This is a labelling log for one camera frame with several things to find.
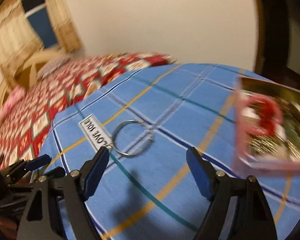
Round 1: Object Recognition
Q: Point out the window with blue pane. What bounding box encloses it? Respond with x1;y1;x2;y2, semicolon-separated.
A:
22;0;58;48

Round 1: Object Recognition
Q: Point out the cream wooden headboard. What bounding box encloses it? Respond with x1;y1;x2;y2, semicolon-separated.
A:
0;48;66;109

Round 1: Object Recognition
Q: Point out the thin silver bangle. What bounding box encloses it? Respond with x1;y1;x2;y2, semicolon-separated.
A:
111;120;155;158

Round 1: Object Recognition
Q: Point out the pink metal tin box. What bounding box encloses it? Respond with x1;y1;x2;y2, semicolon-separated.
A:
235;76;300;173

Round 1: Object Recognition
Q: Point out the blue plaid tablecloth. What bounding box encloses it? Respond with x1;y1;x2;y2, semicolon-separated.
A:
40;64;300;239

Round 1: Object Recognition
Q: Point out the red patterned bed quilt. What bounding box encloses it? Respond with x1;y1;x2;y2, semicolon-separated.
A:
0;53;176;169

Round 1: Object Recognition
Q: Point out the checked pillow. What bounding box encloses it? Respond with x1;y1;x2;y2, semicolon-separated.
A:
36;55;72;79

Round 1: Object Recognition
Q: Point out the pink pillow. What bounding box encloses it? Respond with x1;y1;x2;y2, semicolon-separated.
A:
0;86;26;124

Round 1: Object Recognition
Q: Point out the left beige curtain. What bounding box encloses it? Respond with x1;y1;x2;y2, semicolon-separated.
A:
0;0;44;80

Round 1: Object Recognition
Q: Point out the beige window curtain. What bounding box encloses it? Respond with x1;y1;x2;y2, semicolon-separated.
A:
45;0;81;53

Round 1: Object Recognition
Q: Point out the green jade bangle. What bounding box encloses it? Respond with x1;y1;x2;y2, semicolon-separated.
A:
279;102;300;155

